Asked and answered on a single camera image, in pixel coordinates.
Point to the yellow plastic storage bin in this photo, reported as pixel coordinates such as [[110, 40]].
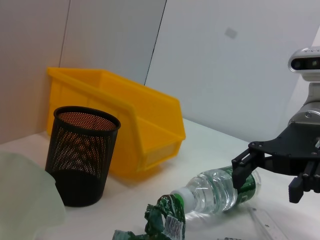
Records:
[[155, 112]]

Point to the green plastic wrapper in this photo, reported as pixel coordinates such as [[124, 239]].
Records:
[[172, 220]]

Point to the black mesh pen cup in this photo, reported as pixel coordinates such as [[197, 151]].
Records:
[[75, 185]]

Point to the clear water bottle green label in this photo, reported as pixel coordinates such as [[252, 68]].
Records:
[[210, 192]]

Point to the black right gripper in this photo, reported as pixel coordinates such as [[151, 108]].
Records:
[[295, 150]]

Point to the clear plastic ruler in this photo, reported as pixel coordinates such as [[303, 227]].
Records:
[[267, 225]]

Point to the pale green glass bowl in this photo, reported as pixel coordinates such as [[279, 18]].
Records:
[[20, 195]]

